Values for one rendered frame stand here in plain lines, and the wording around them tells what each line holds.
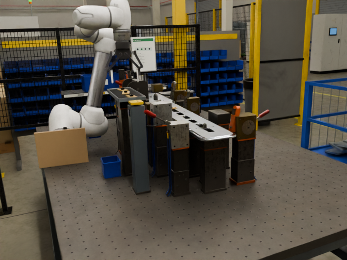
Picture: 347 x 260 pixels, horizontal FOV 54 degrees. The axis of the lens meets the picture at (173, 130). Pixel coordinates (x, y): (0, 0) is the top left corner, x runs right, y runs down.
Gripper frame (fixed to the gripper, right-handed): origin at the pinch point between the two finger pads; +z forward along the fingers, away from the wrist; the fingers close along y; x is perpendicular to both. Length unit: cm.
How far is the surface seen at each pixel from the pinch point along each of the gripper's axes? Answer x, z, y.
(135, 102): -29.3, 7.1, 5.3
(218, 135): -38, 23, 43
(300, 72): 322, 38, 251
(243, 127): -28, 22, 57
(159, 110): -10.8, 15.0, 17.1
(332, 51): 966, 46, 669
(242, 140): -28, 29, 57
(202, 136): -37, 23, 35
